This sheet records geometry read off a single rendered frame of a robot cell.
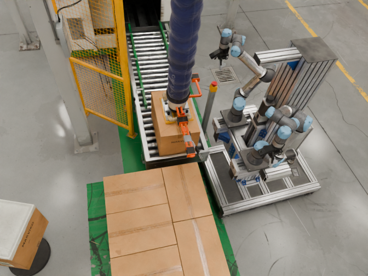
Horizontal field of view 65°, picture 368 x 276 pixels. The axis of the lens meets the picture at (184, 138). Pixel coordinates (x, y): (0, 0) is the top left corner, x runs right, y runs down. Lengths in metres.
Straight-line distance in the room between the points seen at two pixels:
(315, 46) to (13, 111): 3.79
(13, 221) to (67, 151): 1.61
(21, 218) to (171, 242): 1.25
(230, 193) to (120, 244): 1.37
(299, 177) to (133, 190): 2.01
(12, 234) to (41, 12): 1.67
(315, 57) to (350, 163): 2.60
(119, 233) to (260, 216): 1.69
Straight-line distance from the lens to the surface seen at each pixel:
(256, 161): 2.65
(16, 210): 2.60
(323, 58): 2.25
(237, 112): 2.81
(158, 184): 3.00
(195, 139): 2.97
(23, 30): 5.40
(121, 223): 2.87
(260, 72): 2.50
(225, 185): 3.46
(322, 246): 3.84
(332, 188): 4.24
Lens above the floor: 3.25
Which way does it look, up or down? 55 degrees down
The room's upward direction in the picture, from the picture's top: 9 degrees clockwise
